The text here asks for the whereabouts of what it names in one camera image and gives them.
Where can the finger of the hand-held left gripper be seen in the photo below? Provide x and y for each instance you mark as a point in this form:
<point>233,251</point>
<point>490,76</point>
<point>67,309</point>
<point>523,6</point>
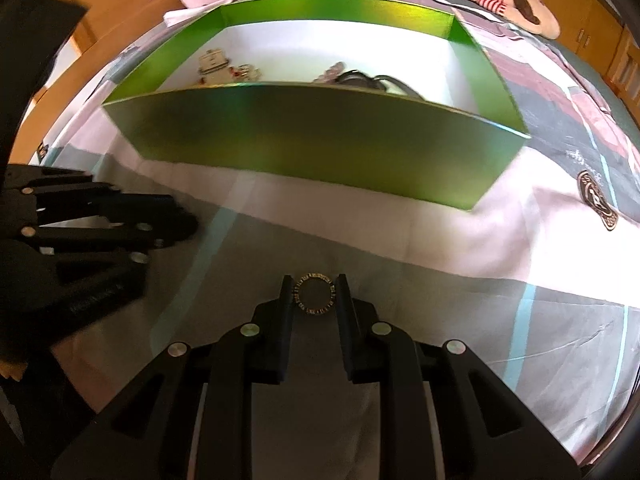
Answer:
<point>125,202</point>
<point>120,245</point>

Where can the green cardboard box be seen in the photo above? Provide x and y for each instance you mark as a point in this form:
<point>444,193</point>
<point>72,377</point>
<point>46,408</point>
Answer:
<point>300,135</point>

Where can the wooden wardrobe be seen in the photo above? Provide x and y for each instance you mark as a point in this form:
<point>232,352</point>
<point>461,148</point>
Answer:
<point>575,5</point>

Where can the cream bangle with tag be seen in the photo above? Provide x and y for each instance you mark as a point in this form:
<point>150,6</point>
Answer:
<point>215,62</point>

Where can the wooden bed headboard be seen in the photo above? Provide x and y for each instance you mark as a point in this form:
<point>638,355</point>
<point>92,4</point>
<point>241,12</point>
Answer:
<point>35,125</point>

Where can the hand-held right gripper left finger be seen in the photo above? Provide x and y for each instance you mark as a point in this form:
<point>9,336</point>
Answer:
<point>285,310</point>

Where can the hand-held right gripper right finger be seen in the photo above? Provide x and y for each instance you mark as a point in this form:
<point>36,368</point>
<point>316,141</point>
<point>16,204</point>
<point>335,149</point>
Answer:
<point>344,310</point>

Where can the wooden bed footboard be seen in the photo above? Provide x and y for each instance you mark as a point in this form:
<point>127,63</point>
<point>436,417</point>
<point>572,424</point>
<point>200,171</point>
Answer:
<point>625,65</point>

